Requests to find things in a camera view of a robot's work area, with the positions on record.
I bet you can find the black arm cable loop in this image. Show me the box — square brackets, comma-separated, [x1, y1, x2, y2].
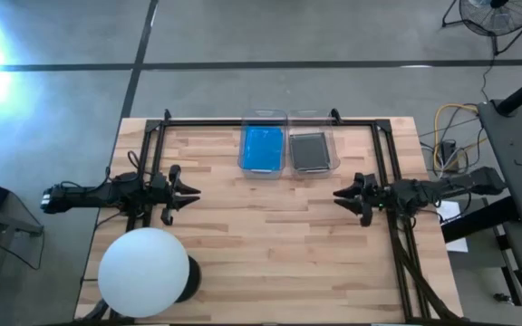
[127, 150, 154, 182]

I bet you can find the grey desk top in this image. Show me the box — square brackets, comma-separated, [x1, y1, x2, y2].
[476, 99, 522, 225]

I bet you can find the black fan cable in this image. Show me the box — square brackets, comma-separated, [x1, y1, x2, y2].
[481, 53, 497, 104]

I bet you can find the grey metal stand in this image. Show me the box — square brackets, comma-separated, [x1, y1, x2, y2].
[0, 202, 44, 238]

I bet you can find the black lamp base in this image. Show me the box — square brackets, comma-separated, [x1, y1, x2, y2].
[174, 255, 202, 304]

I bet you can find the black support beam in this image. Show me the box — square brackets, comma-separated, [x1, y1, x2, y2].
[440, 197, 521, 244]

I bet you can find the black floor fan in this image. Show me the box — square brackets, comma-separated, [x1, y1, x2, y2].
[440, 0, 522, 57]

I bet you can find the blue jewel case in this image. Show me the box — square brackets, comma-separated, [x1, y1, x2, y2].
[243, 126, 285, 173]

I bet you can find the black metal table frame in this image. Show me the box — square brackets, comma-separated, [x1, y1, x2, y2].
[124, 108, 466, 325]

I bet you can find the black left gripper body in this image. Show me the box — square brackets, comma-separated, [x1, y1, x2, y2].
[150, 164, 182, 226]

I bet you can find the yellow cable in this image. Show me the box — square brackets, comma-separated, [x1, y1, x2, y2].
[431, 102, 488, 174]

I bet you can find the grey jewel case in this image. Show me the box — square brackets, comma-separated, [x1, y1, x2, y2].
[288, 131, 332, 173]

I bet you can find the clear plastic bin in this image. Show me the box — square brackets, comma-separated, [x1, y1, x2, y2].
[286, 108, 341, 178]
[237, 108, 289, 180]

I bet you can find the grey power strip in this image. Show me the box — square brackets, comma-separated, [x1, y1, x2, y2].
[440, 139, 460, 174]

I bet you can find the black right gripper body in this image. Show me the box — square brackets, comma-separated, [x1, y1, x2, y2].
[355, 172, 382, 228]

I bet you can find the white globe lamp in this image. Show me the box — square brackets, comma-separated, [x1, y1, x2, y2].
[97, 226, 191, 319]

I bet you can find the white paper sheet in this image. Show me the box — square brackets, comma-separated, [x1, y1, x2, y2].
[435, 201, 469, 254]

